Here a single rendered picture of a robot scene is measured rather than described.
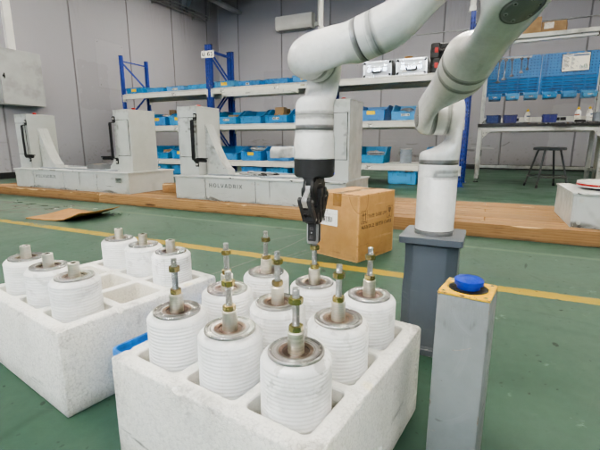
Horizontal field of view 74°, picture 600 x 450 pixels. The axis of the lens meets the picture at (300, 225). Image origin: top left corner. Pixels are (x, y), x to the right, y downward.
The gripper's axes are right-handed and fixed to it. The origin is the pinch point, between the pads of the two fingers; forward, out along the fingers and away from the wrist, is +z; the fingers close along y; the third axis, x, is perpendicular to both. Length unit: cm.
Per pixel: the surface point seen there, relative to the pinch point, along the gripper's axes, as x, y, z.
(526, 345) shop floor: -47, 38, 35
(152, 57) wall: 543, 648, -187
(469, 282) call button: -26.9, -13.4, 2.2
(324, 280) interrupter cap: -1.9, 1.1, 9.8
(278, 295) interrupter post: 2.5, -12.5, 8.2
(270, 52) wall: 368, 858, -227
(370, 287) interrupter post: -11.7, -4.1, 8.2
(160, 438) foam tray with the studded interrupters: 15.6, -28.4, 27.1
